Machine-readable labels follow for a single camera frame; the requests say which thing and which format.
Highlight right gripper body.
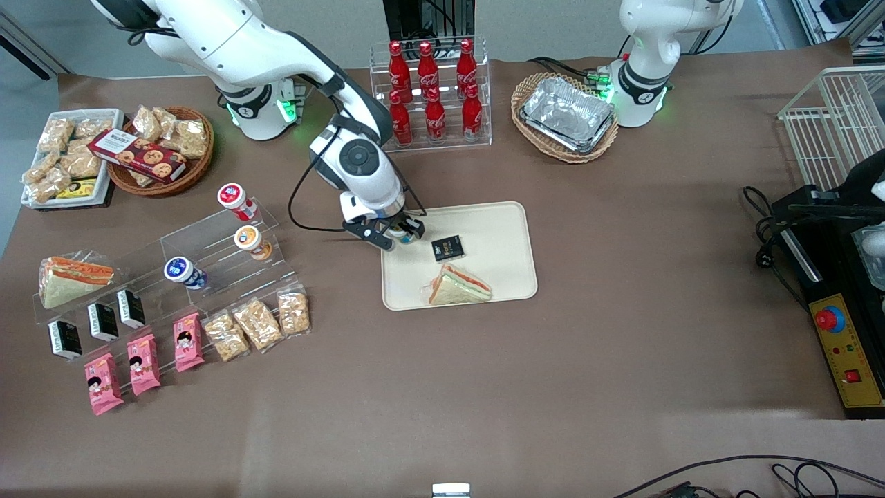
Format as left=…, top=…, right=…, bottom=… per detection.
left=339, top=181, right=417, bottom=234

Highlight beige plastic tray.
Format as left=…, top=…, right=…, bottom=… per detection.
left=379, top=201, right=539, bottom=312

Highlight orange gum bottle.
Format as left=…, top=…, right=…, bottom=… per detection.
left=234, top=225, right=274, bottom=262

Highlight red gum bottle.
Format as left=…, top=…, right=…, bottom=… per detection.
left=217, top=183, right=259, bottom=223

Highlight blue gum bottle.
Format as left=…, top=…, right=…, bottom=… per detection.
left=164, top=256, right=209, bottom=291

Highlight black square packet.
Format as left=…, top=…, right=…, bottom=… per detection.
left=430, top=235, right=465, bottom=264

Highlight wrapped triangle sandwich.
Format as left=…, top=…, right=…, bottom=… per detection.
left=38, top=255, right=116, bottom=311
left=420, top=264, right=494, bottom=307

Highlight red cola bottle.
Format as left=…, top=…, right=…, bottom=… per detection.
left=416, top=41, right=441, bottom=102
left=388, top=40, right=413, bottom=104
left=389, top=90, right=414, bottom=149
left=460, top=83, right=484, bottom=143
left=456, top=38, right=478, bottom=98
left=423, top=86, right=447, bottom=145

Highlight clear acrylic bottle rack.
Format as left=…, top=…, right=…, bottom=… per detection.
left=368, top=35, right=494, bottom=154

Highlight clear acrylic step riser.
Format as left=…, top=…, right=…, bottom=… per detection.
left=31, top=235, right=193, bottom=369
left=160, top=196, right=302, bottom=309

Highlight light wicker basket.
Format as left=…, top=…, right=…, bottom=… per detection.
left=510, top=72, right=620, bottom=165

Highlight brown wicker basket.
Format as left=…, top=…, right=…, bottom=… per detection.
left=106, top=105, right=216, bottom=199

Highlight stacked foil trays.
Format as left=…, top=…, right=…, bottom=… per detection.
left=519, top=75, right=617, bottom=155

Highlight pink cartoon snack packet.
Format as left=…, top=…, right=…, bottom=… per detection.
left=83, top=352, right=125, bottom=416
left=172, top=312, right=206, bottom=374
left=126, top=333, right=162, bottom=397

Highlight red cookie box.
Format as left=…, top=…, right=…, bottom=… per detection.
left=87, top=129, right=188, bottom=185

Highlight black white small box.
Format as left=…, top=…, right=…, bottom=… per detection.
left=47, top=320, right=84, bottom=361
left=115, top=288, right=147, bottom=329
left=87, top=302, right=120, bottom=342

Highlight white rectangular dish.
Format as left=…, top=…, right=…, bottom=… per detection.
left=19, top=108, right=126, bottom=210

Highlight yellow black packet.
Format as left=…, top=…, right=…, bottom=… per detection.
left=56, top=178, right=98, bottom=201

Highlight black clamp device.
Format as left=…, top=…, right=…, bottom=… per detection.
left=787, top=148, right=885, bottom=230

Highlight black yellow control box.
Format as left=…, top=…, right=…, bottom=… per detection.
left=770, top=183, right=885, bottom=421

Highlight clear plastic piece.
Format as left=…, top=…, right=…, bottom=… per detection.
left=851, top=227, right=885, bottom=293

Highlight metal shelf rack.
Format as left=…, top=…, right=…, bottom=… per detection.
left=791, top=0, right=885, bottom=50

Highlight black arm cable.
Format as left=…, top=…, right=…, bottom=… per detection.
left=288, top=123, right=348, bottom=234

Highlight black metal frame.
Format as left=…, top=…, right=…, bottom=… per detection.
left=382, top=0, right=477, bottom=44

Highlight black base cables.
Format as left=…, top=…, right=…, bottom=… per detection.
left=528, top=55, right=611, bottom=89

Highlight black power cable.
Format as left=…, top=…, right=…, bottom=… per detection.
left=741, top=185, right=811, bottom=313

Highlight white wire basket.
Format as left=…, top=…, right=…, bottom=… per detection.
left=777, top=65, right=885, bottom=192

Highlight black floor cables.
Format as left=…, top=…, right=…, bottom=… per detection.
left=611, top=454, right=885, bottom=498

